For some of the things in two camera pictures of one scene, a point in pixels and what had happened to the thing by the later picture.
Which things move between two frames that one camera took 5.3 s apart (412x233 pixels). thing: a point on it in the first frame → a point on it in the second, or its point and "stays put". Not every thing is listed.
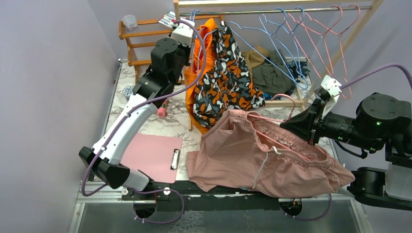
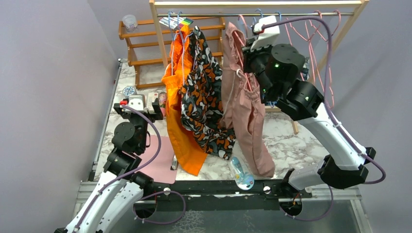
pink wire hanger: x=286 y=119 → x=240 y=16
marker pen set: x=169 y=19 stays put
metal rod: x=195 y=14 → x=255 y=14
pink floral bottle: x=162 y=110 stays put
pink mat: x=157 y=157 stays put
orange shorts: x=209 y=27 → x=186 y=151
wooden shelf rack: x=141 y=35 stays put
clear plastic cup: x=129 y=21 stays put
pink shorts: x=243 y=150 → x=243 y=105
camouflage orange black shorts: x=225 y=83 → x=201 y=110
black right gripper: x=307 y=124 → x=248 y=55
